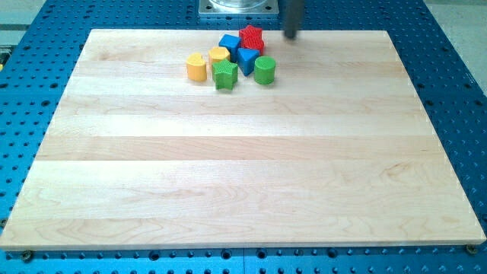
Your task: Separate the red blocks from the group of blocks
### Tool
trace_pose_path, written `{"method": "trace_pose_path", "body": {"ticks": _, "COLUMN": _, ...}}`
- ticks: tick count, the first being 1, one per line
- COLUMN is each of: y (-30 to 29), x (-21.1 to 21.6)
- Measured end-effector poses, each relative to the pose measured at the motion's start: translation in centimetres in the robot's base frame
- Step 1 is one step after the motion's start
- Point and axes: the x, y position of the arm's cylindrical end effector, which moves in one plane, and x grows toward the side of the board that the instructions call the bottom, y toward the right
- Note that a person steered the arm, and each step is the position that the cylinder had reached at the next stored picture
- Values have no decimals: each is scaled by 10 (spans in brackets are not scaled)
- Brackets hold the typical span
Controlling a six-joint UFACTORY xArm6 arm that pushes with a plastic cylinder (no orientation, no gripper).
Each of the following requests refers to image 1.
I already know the green star block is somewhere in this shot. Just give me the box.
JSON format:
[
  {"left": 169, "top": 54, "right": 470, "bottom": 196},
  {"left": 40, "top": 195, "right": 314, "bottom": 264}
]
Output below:
[{"left": 212, "top": 59, "right": 238, "bottom": 90}]

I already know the green cylinder block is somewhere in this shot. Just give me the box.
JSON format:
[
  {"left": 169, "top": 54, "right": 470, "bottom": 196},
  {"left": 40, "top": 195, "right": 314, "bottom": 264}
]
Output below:
[{"left": 254, "top": 56, "right": 276, "bottom": 85}]

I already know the blue triangle block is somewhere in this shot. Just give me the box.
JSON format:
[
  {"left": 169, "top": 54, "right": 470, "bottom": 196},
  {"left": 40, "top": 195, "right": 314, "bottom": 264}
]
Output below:
[{"left": 237, "top": 48, "right": 259, "bottom": 76}]

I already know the yellow heart block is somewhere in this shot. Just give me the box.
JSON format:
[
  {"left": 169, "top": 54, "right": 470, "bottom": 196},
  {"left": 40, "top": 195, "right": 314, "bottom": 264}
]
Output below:
[{"left": 186, "top": 53, "right": 207, "bottom": 81}]

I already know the yellow hexagon block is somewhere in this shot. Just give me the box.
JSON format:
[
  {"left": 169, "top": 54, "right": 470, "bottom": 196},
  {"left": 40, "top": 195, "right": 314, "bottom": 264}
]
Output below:
[{"left": 208, "top": 46, "right": 231, "bottom": 69}]

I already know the wooden board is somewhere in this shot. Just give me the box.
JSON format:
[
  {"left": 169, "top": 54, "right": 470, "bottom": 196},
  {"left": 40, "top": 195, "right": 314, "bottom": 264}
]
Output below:
[{"left": 1, "top": 29, "right": 485, "bottom": 251}]

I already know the blue cube block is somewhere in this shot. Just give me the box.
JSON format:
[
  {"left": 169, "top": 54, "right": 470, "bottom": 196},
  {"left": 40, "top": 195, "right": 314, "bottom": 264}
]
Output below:
[{"left": 218, "top": 34, "right": 241, "bottom": 62}]

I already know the red star block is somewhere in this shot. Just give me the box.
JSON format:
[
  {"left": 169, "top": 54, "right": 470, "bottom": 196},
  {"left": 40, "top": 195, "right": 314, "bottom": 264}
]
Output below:
[{"left": 238, "top": 24, "right": 263, "bottom": 45}]

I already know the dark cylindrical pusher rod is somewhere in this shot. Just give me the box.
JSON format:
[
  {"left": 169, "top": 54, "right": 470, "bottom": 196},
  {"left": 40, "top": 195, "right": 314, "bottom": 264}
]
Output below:
[{"left": 283, "top": 0, "right": 305, "bottom": 40}]

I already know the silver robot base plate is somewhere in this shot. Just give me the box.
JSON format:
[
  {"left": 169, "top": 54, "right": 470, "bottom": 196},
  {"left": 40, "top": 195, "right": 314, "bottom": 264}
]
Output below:
[{"left": 197, "top": 0, "right": 279, "bottom": 16}]

